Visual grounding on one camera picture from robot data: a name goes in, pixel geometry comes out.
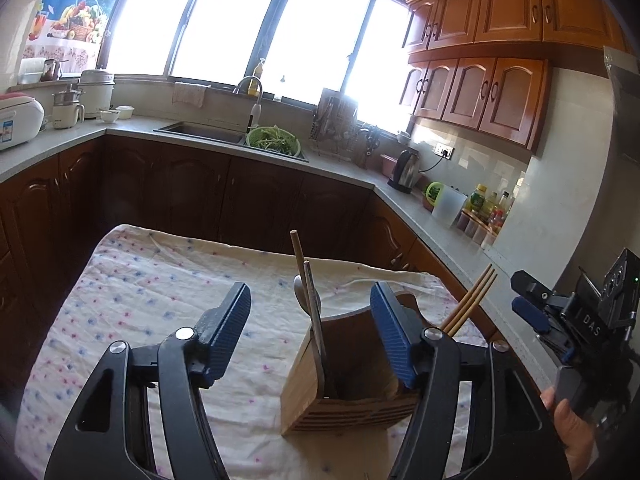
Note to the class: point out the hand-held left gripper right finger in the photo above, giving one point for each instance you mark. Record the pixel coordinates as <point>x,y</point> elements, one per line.
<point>392,330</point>

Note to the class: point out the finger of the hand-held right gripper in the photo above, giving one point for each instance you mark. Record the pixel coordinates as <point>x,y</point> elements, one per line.
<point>530,312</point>
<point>530,285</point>

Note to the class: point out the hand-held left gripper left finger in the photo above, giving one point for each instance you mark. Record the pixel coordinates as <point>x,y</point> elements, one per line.
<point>227,330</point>

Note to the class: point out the wooden chopstick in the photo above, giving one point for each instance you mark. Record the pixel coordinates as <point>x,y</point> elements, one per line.
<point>474,305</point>
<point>466,297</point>
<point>470,301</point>
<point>298,260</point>

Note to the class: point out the wooden utensil holder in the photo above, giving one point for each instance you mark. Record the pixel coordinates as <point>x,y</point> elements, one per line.
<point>345,410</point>

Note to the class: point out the dish rack with utensils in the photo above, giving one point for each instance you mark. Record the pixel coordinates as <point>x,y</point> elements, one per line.
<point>330,135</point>

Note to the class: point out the person's right hand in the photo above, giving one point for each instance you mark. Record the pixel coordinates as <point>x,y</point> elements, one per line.
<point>570,430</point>

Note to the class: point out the spice jar rack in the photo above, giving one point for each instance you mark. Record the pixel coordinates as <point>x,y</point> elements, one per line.
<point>477,230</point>

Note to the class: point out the floral white tablecloth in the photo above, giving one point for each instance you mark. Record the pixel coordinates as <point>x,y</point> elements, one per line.
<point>125,310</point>

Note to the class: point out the white plastic jug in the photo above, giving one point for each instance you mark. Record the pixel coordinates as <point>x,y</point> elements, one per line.
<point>447,207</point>

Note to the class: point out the dark wooden lower cabinets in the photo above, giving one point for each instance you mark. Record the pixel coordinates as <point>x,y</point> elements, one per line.
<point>200,195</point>

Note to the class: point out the steel electric kettle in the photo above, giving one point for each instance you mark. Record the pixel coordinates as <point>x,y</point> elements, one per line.
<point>404,172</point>

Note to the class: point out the grey kitchen countertop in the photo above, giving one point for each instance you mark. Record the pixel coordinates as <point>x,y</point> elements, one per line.
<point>350,172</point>

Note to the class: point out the pink plastic container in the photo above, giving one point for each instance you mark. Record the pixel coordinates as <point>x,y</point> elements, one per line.
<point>387,166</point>

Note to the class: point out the knife and scissors holder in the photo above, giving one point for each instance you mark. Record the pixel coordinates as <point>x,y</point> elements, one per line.
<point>366,147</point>

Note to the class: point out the small white bowl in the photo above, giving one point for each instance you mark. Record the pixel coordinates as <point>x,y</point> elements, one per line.
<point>403,137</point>

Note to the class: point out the green colander with vegetables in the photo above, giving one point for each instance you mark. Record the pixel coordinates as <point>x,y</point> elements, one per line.
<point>275,141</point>

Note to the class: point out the steel kitchen sink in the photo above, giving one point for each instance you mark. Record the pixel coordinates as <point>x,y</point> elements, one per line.
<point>200,132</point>

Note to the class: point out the range hood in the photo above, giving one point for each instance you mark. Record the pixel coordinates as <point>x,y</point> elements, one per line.
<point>625,100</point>

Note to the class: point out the chrome sink faucet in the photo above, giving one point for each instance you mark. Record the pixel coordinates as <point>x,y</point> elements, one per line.
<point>255,110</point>

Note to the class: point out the wooden upper cabinets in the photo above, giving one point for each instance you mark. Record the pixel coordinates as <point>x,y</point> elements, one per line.
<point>500,60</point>

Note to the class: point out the wooden cutting board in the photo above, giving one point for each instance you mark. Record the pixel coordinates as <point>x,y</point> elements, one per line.
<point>340,105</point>

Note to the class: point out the white hanging towel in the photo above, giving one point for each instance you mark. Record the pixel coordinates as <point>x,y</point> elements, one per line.
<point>190,94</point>

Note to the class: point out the white bowls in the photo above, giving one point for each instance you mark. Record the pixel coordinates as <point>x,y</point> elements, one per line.
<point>117,114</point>

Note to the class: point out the yellow soap bottle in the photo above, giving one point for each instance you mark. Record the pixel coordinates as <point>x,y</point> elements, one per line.
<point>257,80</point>

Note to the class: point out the tall white electric cooker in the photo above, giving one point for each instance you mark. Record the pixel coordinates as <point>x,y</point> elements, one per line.
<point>97,92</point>

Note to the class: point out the small steel electric pot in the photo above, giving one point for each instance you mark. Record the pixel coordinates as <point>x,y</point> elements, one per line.
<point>67,110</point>

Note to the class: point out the white rice cooker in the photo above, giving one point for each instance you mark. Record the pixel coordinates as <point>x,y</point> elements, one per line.
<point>20,122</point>

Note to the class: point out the large kitchen window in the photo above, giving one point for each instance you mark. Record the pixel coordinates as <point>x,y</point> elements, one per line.
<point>210,15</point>

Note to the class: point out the white storage container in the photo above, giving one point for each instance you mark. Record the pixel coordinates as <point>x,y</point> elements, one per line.
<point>30,72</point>

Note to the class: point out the wall socket with plug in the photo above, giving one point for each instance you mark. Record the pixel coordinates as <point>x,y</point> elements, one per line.
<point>444,150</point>

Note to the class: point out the tropical fruit wall poster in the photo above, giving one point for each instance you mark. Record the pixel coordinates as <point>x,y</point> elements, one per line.
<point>75,10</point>

